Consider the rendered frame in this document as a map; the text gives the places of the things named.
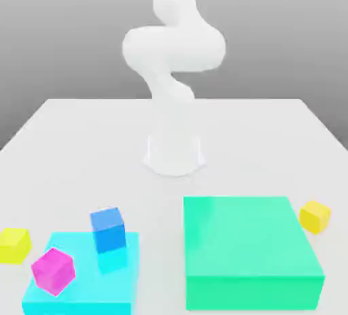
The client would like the small golden yellow cube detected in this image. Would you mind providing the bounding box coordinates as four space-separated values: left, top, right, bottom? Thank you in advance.
298 199 332 236

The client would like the large cyan box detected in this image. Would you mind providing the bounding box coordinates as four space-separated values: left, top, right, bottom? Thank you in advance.
21 231 141 315

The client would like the small magenta cube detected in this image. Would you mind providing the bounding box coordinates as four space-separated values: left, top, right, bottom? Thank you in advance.
31 247 76 297

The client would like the large green box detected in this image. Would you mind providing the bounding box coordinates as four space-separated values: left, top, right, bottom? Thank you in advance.
183 196 326 312

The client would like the small blue cube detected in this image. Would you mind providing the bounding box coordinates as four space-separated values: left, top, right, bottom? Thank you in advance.
89 206 128 255

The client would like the small lime yellow cube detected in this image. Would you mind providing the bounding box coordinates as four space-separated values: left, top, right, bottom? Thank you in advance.
0 227 33 265

